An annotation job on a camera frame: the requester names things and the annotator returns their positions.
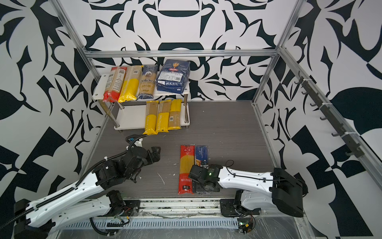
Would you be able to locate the yellow Pastatime spaghetti pack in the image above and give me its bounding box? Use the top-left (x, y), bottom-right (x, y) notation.
top-left (156, 100), bottom-right (172, 133)
top-left (143, 101), bottom-right (159, 135)

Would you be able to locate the yellow spaghetti pack small barcode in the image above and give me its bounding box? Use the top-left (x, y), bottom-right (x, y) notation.
top-left (168, 99), bottom-right (182, 130)

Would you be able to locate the dark blue clear spaghetti pack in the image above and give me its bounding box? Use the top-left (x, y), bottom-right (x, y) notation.
top-left (138, 65), bottom-right (159, 99)

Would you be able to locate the dark blue Barilla pasta box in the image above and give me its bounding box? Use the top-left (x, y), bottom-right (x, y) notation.
top-left (156, 59), bottom-right (191, 94)

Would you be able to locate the red spaghetti pack white label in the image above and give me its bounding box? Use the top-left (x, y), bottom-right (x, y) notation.
top-left (103, 66), bottom-right (127, 103)

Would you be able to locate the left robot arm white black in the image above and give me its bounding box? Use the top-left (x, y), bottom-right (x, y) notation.
top-left (14, 146), bottom-right (161, 239)

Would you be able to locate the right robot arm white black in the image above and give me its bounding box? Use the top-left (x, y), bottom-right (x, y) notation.
top-left (189, 164), bottom-right (307, 218)

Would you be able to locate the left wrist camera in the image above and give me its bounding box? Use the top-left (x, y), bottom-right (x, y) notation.
top-left (134, 138), bottom-right (143, 147)

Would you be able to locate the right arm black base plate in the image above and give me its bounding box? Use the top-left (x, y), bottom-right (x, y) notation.
top-left (219, 199), bottom-right (261, 218)

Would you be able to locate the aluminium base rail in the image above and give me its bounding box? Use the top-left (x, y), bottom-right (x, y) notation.
top-left (49, 195), bottom-right (308, 231)

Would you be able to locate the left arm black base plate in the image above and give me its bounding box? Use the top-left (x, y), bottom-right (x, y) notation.
top-left (117, 200), bottom-right (141, 217)

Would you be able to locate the black corrugated cable conduit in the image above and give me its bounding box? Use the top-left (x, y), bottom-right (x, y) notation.
top-left (0, 134), bottom-right (148, 237)

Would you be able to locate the grey wall hook rack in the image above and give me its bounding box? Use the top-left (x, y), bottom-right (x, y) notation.
top-left (295, 73), bottom-right (365, 158)

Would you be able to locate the aluminium cage frame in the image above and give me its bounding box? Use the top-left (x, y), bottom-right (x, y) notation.
top-left (51, 1), bottom-right (382, 187)

